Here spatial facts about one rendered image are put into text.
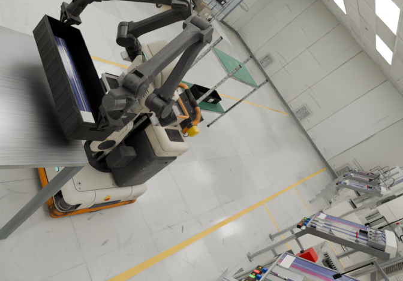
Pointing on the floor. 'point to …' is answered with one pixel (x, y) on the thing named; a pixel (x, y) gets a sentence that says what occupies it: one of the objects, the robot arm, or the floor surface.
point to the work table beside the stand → (31, 122)
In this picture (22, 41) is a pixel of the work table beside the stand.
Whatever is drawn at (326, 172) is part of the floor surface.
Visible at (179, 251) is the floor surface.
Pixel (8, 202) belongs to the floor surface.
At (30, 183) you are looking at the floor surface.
